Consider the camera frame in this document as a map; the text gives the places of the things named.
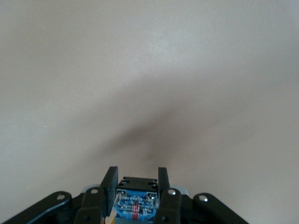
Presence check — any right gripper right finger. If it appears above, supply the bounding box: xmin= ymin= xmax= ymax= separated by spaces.
xmin=153 ymin=167 xmax=182 ymax=224

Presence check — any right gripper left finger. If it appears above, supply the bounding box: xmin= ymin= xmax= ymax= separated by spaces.
xmin=74 ymin=166 xmax=120 ymax=224

